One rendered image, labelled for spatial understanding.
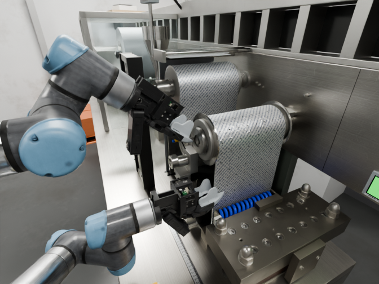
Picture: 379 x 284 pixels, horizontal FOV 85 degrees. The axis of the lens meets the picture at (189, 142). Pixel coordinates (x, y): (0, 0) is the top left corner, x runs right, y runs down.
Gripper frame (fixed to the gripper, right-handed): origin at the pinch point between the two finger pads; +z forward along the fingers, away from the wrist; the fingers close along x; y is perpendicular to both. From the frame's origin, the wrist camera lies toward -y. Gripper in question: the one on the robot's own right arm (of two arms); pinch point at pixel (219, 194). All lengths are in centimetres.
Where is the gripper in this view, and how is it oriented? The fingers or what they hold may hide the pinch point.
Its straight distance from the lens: 63.8
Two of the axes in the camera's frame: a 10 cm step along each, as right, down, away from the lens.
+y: 0.0, -8.8, -4.8
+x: -4.3, -4.4, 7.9
